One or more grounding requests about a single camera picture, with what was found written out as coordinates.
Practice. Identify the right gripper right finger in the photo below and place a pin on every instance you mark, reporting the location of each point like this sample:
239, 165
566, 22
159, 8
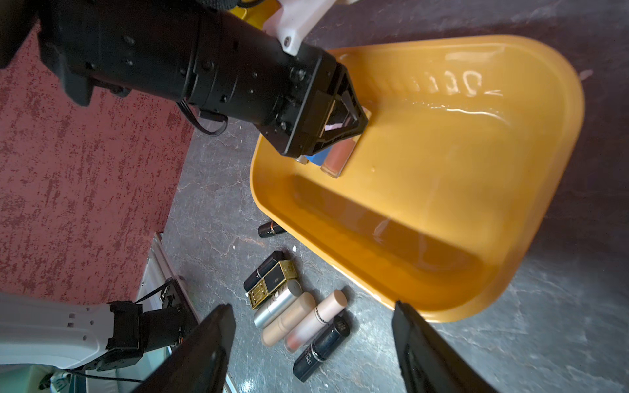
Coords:
427, 362

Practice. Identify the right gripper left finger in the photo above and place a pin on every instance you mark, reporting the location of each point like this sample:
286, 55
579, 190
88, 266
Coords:
200, 364

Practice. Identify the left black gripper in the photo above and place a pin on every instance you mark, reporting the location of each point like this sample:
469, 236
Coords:
202, 57

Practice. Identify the silver cap coral lip gloss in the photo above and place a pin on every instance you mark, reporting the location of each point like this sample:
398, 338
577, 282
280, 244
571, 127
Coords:
338, 157

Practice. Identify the pink blue gradient lipstick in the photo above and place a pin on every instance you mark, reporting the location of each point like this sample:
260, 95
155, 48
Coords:
316, 159

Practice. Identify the yellow plastic storage box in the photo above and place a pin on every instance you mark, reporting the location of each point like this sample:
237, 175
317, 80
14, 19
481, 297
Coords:
445, 190

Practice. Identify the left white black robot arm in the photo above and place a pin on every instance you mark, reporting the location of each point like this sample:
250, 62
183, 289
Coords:
101, 337

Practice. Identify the silver lipstick tube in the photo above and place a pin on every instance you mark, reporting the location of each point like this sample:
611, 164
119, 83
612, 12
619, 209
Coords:
277, 303

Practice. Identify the black round lipstick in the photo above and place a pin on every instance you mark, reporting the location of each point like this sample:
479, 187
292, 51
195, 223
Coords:
321, 348

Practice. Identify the gold black square lipstick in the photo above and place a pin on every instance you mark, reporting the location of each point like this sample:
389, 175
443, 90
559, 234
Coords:
276, 277

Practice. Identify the beige lipstick tube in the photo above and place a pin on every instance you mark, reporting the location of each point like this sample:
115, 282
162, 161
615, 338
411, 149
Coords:
288, 320

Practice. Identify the pink beige lip gloss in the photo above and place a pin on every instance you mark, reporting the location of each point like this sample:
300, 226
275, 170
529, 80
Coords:
315, 320

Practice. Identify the yellow metal pen cup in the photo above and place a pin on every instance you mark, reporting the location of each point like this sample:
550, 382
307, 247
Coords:
258, 15

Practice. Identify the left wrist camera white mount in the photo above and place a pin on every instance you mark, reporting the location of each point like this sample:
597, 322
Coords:
295, 19

